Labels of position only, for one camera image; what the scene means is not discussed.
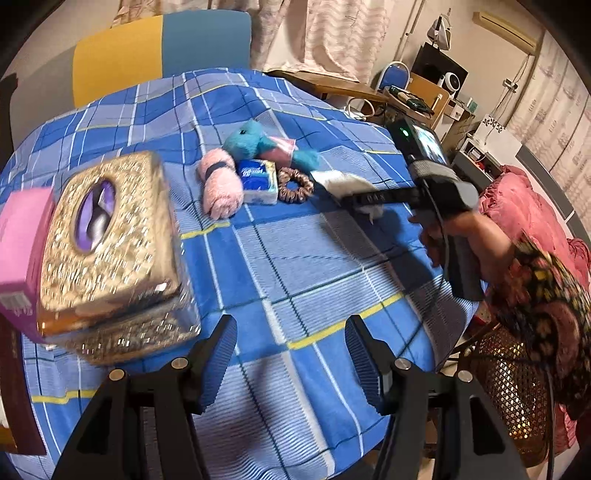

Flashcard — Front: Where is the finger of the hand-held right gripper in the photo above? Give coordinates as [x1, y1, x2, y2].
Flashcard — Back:
[338, 191, 367, 212]

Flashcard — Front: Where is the blue plush toy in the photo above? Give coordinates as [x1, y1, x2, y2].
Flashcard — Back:
[224, 119, 321, 169]

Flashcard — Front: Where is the pink cardboard box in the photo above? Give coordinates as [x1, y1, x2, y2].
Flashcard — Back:
[0, 187, 56, 344]

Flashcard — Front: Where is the white box leaf print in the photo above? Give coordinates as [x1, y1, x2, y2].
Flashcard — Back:
[471, 115, 522, 158]

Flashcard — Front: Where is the pale patterned window curtain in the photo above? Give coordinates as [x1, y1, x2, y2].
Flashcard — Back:
[505, 30, 591, 217]

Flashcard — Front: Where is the blue plaid sheet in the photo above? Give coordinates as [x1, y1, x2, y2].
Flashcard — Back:
[0, 68, 467, 480]

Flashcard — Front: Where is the black device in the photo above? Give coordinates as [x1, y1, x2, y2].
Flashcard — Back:
[385, 84, 435, 114]

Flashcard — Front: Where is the black monitor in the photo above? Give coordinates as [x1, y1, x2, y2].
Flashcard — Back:
[411, 44, 469, 97]

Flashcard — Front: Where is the pink towel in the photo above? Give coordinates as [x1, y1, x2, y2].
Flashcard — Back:
[198, 148, 245, 219]

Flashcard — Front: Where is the black cable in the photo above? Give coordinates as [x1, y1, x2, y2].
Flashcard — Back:
[425, 187, 455, 370]

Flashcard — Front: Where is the blue tissue packet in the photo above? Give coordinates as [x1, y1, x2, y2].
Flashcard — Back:
[238, 158, 279, 205]

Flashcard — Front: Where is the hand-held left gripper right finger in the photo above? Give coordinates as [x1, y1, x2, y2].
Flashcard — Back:
[344, 315, 529, 480]

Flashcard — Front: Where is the ornate gold tissue box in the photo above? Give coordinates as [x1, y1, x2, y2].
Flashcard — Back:
[36, 150, 204, 367]

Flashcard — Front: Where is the person's right forearm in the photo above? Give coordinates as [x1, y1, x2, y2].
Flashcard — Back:
[485, 235, 591, 416]

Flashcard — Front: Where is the white steam iron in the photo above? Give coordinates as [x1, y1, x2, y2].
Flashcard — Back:
[427, 14, 455, 47]

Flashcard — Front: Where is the white cable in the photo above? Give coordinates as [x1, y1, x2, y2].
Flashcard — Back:
[344, 99, 386, 123]

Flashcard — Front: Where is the white waffle cloth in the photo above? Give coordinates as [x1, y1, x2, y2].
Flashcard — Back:
[330, 178, 385, 223]

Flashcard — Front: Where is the white stand pole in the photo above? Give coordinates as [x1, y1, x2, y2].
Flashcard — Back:
[399, 0, 428, 70]

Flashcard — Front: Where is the brown wooden table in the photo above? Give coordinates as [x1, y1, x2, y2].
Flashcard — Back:
[265, 69, 389, 104]

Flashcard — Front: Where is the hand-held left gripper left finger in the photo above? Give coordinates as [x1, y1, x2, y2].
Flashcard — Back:
[51, 314, 239, 480]

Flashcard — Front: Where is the brown hair scrunchie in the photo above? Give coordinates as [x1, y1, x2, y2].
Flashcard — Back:
[277, 167, 315, 204]

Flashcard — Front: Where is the grey appliance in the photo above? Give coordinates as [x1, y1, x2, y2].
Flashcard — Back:
[450, 138, 504, 185]

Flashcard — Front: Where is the person's right hand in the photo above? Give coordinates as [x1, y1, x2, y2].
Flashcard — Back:
[409, 213, 516, 281]

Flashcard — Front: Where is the small wooden shelf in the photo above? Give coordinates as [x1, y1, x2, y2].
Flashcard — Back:
[443, 97, 476, 153]

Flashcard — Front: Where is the white round fan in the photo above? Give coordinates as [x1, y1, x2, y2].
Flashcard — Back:
[436, 74, 465, 97]

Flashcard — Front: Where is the wooden board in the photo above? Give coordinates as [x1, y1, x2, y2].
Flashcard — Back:
[409, 74, 451, 130]

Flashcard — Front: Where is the beige air conditioner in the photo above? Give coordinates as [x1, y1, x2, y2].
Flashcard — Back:
[472, 10, 541, 56]

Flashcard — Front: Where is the grey yellow blue chair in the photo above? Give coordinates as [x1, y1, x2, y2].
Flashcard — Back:
[9, 10, 252, 153]

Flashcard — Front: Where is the patterned beige curtain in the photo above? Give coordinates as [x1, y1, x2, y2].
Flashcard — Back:
[113, 0, 389, 84]

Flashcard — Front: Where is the pink blanket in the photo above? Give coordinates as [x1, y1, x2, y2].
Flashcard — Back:
[478, 164, 591, 287]

